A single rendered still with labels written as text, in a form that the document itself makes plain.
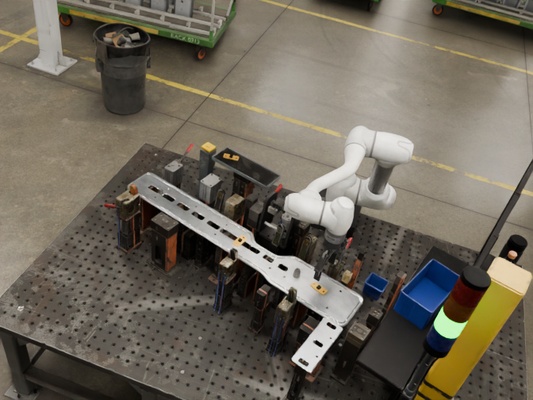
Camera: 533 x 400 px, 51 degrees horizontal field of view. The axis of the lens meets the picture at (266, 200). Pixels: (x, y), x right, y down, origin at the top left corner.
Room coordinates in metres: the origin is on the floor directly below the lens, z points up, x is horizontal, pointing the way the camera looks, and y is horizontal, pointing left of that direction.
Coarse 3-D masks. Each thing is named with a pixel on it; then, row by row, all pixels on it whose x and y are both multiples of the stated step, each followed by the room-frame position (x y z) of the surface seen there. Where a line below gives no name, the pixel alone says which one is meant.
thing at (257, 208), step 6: (258, 204) 2.19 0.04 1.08; (252, 210) 2.13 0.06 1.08; (258, 210) 2.14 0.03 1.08; (252, 216) 2.13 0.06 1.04; (258, 216) 2.11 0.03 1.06; (252, 222) 2.13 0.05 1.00; (258, 222) 2.12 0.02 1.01; (252, 228) 2.13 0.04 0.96; (258, 234) 2.15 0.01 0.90; (258, 240) 2.16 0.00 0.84; (246, 264) 2.10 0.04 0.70
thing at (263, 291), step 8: (264, 288) 1.71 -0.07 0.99; (256, 296) 1.67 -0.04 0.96; (264, 296) 1.66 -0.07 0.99; (256, 304) 1.66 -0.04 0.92; (264, 304) 1.67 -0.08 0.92; (256, 312) 1.68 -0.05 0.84; (264, 312) 1.71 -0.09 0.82; (256, 320) 1.67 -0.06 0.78; (248, 328) 1.68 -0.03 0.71; (256, 328) 1.66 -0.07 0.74; (256, 336) 1.64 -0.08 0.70
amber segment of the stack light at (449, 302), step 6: (450, 294) 0.94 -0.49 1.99; (450, 300) 0.93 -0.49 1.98; (444, 306) 0.93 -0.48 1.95; (450, 306) 0.92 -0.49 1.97; (456, 306) 0.91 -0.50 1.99; (462, 306) 0.90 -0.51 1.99; (444, 312) 0.92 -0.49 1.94; (450, 312) 0.91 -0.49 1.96; (456, 312) 0.90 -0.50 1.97; (462, 312) 0.90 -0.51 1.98; (468, 312) 0.90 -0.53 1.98; (450, 318) 0.91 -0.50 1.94; (456, 318) 0.90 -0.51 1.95; (462, 318) 0.90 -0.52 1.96; (468, 318) 0.91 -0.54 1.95
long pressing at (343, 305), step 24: (144, 192) 2.20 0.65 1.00; (168, 192) 2.23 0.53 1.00; (192, 216) 2.09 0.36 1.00; (216, 216) 2.12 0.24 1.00; (216, 240) 1.94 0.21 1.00; (264, 264) 1.84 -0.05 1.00; (288, 264) 1.87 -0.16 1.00; (288, 288) 1.72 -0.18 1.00; (312, 288) 1.75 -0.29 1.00; (336, 288) 1.78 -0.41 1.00; (336, 312) 1.64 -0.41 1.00
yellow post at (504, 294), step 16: (496, 272) 1.03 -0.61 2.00; (512, 272) 1.05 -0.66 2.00; (528, 272) 1.06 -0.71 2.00; (496, 288) 1.00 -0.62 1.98; (512, 288) 0.99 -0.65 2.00; (480, 304) 1.01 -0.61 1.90; (496, 304) 0.99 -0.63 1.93; (512, 304) 0.98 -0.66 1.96; (480, 320) 1.00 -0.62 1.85; (496, 320) 0.98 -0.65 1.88; (464, 336) 1.00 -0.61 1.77; (480, 336) 0.99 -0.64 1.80; (464, 352) 0.99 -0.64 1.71; (480, 352) 0.98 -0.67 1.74; (432, 368) 1.02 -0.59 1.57; (448, 368) 1.00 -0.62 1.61; (464, 368) 0.98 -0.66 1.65; (432, 384) 1.00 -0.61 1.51; (448, 384) 0.99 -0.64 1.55
